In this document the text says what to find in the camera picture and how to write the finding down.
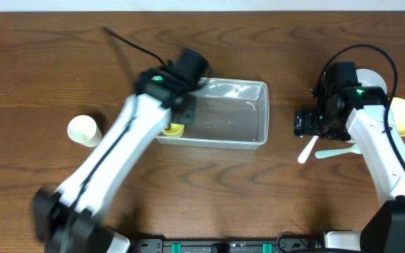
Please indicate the yellow plastic bowl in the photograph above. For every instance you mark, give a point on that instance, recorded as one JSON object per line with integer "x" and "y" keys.
{"x": 398, "y": 109}

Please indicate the clear plastic container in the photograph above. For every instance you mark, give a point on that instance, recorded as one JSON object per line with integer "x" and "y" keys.
{"x": 229, "y": 113}

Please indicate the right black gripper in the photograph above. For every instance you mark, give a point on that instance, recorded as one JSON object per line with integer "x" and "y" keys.
{"x": 301, "y": 123}

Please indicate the grey plastic bowl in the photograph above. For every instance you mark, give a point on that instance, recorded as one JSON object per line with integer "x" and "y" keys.
{"x": 367, "y": 77}

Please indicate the mint green plastic spoon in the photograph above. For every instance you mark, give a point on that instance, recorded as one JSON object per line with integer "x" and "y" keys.
{"x": 334, "y": 152}

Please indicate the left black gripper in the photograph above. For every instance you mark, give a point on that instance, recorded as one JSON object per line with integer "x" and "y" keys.
{"x": 185, "y": 114}

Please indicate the black mounting rail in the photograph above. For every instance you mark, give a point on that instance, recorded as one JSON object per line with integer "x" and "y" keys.
{"x": 287, "y": 242}

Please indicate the white plastic fork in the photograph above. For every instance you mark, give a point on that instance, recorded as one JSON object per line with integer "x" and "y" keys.
{"x": 302, "y": 158}

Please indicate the yellow paper cup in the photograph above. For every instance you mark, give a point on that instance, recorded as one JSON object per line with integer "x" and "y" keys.
{"x": 174, "y": 130}

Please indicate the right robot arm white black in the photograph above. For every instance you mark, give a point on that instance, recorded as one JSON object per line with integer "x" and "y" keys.
{"x": 350, "y": 111}

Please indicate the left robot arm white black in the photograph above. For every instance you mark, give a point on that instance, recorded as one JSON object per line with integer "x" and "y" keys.
{"x": 70, "y": 219}

